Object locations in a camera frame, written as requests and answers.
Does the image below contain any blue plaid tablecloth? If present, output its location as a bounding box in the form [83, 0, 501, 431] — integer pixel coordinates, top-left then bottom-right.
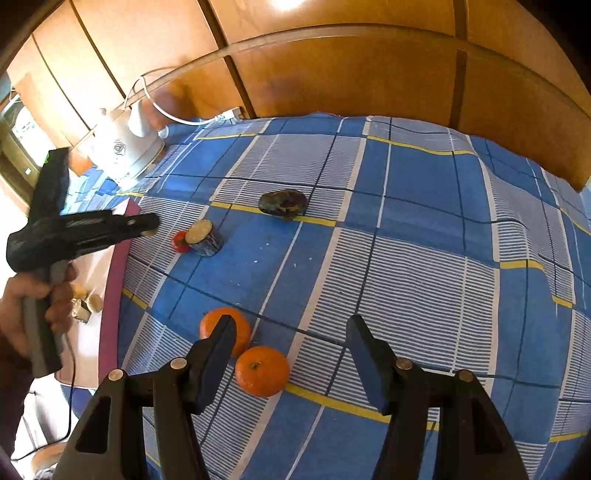
[69, 113, 591, 480]

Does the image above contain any thin black cable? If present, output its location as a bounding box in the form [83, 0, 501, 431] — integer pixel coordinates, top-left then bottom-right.
[11, 332, 79, 462]

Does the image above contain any wooden wardrobe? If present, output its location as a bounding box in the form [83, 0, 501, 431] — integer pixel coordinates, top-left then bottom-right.
[0, 0, 591, 195]

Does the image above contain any white kettle power cable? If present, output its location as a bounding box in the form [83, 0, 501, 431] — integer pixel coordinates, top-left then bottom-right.
[124, 76, 227, 125]

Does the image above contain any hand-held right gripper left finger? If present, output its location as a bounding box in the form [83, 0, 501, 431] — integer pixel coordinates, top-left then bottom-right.
[54, 315, 238, 480]

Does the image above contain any dark avocado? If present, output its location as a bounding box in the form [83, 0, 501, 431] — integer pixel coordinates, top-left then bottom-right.
[257, 188, 308, 221]

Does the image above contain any person's left forearm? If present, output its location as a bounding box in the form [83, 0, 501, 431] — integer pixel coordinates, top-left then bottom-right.
[0, 330, 35, 462]

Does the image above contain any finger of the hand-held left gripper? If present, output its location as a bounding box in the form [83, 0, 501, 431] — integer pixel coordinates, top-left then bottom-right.
[108, 212, 161, 241]

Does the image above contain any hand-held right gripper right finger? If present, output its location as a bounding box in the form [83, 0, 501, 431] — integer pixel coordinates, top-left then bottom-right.
[345, 315, 532, 480]

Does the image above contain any person's left hand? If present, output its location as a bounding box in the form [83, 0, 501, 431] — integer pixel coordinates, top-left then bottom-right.
[0, 265, 79, 356]

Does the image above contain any orange tangerine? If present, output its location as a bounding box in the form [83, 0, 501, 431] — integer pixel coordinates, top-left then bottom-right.
[199, 307, 251, 358]
[235, 346, 291, 398]

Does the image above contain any white ceramic electric kettle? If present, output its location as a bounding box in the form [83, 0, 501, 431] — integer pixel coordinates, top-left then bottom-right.
[83, 99, 167, 190]

